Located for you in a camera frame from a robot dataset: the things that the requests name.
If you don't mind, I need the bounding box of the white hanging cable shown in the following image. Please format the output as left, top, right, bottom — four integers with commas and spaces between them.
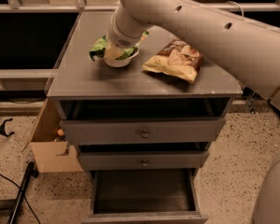
226, 1, 245, 17

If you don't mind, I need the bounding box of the grey top drawer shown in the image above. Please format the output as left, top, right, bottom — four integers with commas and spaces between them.
61, 118, 225, 145

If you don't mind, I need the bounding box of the black floor cable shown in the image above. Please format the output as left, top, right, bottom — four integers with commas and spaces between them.
0, 166, 41, 224

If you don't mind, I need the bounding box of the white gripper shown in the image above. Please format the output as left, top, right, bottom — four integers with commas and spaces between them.
104, 6, 151, 60

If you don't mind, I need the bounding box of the grey drawer cabinet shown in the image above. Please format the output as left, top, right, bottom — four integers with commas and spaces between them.
47, 10, 243, 224

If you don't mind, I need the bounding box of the grey drawer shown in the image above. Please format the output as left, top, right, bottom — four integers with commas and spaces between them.
61, 118, 225, 145
81, 169, 208, 224
79, 151, 209, 171

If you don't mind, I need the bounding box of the grey middle drawer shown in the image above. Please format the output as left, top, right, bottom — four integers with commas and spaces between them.
79, 151, 209, 171

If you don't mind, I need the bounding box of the grey bottom drawer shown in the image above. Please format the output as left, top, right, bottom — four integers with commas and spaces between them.
81, 169, 208, 224

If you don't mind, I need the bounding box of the orange ball in box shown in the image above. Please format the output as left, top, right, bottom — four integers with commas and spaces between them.
57, 129, 65, 137

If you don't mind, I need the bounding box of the white paper bowl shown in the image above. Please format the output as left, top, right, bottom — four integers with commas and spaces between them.
104, 49, 139, 68

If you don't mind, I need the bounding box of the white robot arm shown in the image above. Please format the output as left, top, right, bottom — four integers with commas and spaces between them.
108, 0, 280, 111

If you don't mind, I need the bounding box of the cardboard box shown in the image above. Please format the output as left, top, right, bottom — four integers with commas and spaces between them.
29, 100, 82, 173

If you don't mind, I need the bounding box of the brown yellow chip bag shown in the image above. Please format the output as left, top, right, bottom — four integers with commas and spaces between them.
143, 38, 203, 83

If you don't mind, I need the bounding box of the green rice chip bag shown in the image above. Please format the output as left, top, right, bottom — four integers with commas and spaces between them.
90, 31, 149, 61

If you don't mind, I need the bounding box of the black floor pole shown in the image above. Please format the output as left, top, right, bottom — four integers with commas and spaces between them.
7, 162, 37, 224

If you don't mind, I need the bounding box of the black clamp on floor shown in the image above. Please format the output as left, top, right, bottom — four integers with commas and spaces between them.
0, 119, 14, 137

